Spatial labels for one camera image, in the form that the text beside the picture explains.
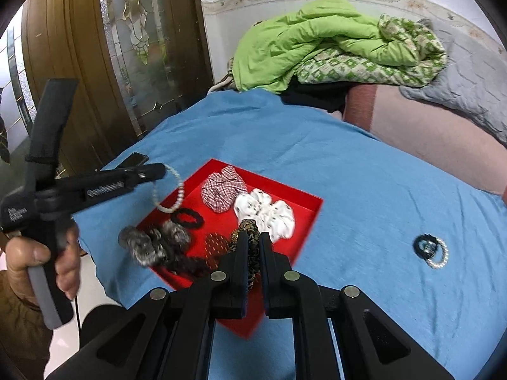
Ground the red white checked scrunchie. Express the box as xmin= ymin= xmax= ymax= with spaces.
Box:
xmin=200 ymin=165 xmax=247 ymax=213

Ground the person's left hand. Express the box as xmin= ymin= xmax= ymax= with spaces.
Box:
xmin=4 ymin=222 xmax=82 ymax=301

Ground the white pearl bracelet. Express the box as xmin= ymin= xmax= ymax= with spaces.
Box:
xmin=424 ymin=241 xmax=449 ymax=270
xmin=151 ymin=163 xmax=185 ymax=213

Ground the red polka dot scrunchie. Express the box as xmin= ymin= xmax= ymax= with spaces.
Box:
xmin=204 ymin=231 xmax=234 ymax=270

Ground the red box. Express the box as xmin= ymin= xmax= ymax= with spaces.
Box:
xmin=146 ymin=158 xmax=324 ymax=339

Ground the grey quilted blanket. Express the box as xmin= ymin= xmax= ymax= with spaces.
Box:
xmin=398 ymin=18 xmax=507 ymax=147

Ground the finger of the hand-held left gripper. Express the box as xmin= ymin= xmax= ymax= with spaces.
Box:
xmin=127 ymin=162 xmax=167 ymax=186

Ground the green quilt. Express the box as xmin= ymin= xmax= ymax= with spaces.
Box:
xmin=232 ymin=0 xmax=448 ymax=93

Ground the grey sheer scrunchie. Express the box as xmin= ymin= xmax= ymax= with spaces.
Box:
xmin=118 ymin=219 xmax=193 ymax=266

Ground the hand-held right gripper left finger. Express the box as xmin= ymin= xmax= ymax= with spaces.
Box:
xmin=48 ymin=231 xmax=254 ymax=380

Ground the wooden door with stained glass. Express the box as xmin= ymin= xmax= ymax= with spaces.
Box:
xmin=20 ymin=0 xmax=215 ymax=179

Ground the black cloth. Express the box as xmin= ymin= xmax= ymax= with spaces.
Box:
xmin=279 ymin=77 xmax=353 ymax=113

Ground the white cherry print scrunchie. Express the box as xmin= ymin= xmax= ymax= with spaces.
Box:
xmin=233 ymin=188 xmax=297 ymax=242

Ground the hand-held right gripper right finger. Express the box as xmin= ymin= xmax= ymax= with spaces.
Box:
xmin=259 ymin=231 xmax=456 ymax=380

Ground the person's left forearm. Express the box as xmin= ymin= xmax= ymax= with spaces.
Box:
xmin=0 ymin=271 xmax=54 ymax=380

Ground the plain black hair tie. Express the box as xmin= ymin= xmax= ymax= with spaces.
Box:
xmin=171 ymin=207 xmax=203 ymax=229

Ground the pink quilted cushion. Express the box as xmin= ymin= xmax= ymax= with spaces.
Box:
xmin=343 ymin=83 xmax=507 ymax=206

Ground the leopard print scrunchie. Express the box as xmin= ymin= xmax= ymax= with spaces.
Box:
xmin=228 ymin=218 xmax=262 ymax=289

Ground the black phone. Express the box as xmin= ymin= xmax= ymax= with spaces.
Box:
xmin=119 ymin=152 xmax=150 ymax=169

